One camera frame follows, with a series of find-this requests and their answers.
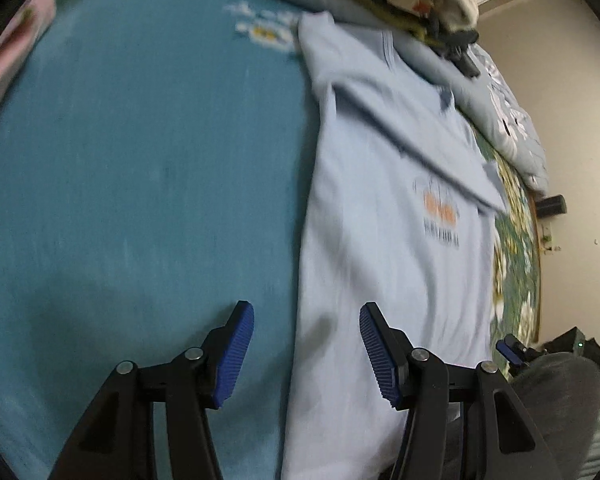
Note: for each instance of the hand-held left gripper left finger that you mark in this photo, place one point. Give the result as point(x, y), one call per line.
point(234, 357)

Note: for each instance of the black object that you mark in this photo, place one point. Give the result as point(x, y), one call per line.
point(462, 57)

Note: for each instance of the green floral bed sheet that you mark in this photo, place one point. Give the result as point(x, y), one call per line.
point(517, 240)

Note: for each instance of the teal floral blanket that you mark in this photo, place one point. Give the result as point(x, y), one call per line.
point(130, 160)

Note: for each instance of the pink cloth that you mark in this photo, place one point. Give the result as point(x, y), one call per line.
point(10, 55)

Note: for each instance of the light blue t-shirt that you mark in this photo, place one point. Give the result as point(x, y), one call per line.
point(370, 240)

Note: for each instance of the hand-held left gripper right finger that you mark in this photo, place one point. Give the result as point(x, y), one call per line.
point(378, 357)

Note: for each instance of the black wall box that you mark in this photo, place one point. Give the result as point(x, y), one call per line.
point(551, 206)

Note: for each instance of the person's grey trouser leg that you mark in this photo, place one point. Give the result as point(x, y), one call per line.
point(555, 405)

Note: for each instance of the light blue printed quilt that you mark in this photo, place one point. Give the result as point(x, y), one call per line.
point(505, 110)

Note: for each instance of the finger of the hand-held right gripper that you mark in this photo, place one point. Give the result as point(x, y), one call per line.
point(511, 351)

